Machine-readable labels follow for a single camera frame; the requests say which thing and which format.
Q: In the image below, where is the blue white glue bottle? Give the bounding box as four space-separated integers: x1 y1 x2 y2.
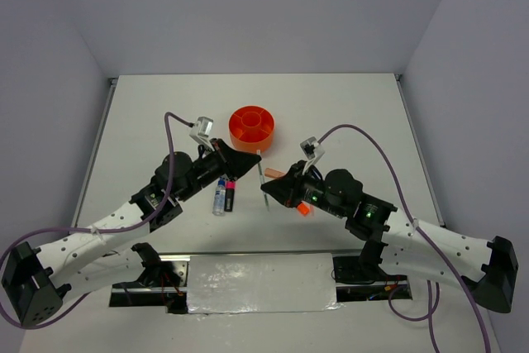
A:
212 179 226 216

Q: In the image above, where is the orange round desk organizer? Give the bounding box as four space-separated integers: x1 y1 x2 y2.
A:
228 106 275 153

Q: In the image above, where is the purple camera cable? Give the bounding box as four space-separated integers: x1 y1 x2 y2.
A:
0 112 199 327
317 124 493 353

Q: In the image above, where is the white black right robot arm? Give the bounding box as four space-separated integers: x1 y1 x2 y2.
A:
261 160 518 313

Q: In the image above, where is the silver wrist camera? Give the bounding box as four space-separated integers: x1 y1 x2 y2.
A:
189 117 214 145
300 136 325 174

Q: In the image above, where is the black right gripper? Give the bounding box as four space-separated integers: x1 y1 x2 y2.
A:
260 159 346 218

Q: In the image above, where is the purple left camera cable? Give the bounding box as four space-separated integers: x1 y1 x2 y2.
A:
0 112 199 327

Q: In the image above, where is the black orange highlighter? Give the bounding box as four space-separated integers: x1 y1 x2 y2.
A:
297 203 311 217

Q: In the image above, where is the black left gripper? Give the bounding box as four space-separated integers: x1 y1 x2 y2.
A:
178 138 261 202

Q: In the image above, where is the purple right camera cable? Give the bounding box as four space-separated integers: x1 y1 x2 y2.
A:
317 124 493 353

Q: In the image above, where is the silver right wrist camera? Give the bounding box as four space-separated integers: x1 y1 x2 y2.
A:
300 136 325 174

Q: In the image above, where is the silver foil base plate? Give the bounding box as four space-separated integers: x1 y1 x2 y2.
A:
187 253 339 314

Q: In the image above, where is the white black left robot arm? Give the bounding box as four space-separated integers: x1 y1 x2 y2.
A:
1 139 261 329

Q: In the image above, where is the black pink highlighter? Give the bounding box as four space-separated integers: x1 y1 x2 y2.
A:
224 181 236 212

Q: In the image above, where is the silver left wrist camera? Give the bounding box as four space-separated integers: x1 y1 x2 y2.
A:
189 117 214 145

